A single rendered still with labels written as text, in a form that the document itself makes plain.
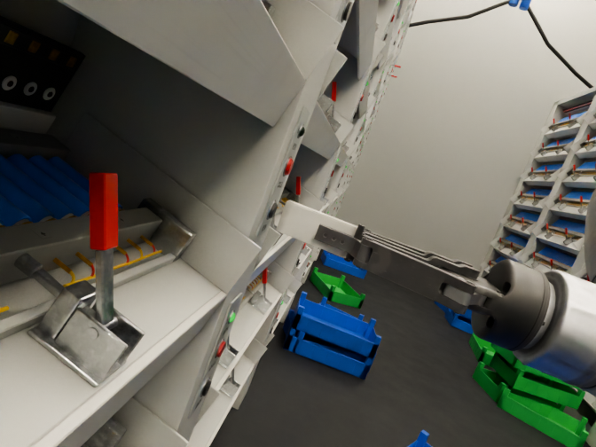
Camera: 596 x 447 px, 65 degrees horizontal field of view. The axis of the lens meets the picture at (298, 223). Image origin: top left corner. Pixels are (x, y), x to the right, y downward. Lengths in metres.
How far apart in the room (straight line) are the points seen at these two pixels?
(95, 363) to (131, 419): 0.24
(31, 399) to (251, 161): 0.25
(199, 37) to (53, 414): 0.16
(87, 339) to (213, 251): 0.19
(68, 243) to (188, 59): 0.13
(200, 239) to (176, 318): 0.10
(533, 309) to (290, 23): 0.30
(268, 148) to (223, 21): 0.20
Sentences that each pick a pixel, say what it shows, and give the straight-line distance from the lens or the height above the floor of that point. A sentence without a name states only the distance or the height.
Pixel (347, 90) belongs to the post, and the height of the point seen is 0.81.
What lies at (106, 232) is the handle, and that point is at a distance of 0.23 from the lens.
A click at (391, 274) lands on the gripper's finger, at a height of 0.57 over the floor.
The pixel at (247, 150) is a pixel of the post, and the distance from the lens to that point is 0.39.
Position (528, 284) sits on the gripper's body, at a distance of 0.44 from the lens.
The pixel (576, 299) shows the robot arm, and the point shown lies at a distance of 0.44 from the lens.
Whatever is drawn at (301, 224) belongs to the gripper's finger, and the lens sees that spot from 0.43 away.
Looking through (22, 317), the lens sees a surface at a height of 0.53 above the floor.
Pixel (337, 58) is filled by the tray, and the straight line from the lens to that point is 0.49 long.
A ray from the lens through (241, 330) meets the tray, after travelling 0.83.
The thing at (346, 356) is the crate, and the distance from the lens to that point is 1.68.
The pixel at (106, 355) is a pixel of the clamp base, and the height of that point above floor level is 0.52.
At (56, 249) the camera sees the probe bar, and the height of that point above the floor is 0.54.
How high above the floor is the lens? 0.64
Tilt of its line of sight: 8 degrees down
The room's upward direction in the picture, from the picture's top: 21 degrees clockwise
